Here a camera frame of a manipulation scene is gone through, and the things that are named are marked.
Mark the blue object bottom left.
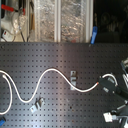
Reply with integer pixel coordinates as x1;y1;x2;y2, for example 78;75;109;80
0;117;6;126

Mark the red tool top left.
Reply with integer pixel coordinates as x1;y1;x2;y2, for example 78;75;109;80
1;4;25;15

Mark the blue clamp handle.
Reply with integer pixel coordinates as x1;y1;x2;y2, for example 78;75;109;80
90;26;98;44

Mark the white cable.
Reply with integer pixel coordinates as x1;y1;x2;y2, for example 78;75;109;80
0;68;118;114

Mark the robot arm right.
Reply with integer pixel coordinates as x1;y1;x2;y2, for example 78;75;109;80
99;58;128;128

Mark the clear plastic bin right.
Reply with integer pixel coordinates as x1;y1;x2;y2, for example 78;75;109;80
61;0;91;43

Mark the white connector lower right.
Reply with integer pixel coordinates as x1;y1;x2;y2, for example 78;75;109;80
103;113;113;122

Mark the clear plastic bin left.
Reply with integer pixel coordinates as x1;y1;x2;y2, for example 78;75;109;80
34;0;55;42

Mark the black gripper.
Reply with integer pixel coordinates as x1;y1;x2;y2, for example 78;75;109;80
99;78;116;92

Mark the clear plastic bin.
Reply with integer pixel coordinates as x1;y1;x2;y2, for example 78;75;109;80
34;0;55;42
61;0;91;43

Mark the metal cable clip centre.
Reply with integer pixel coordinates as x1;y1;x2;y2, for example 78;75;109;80
70;71;77;91

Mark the metal cable clip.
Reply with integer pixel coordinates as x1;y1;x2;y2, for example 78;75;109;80
70;71;77;91
30;98;44;113

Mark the black perforated pegboard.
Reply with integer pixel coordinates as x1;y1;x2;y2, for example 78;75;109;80
0;43;128;128

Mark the metal cable clip lower left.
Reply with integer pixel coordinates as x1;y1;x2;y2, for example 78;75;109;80
30;98;44;113

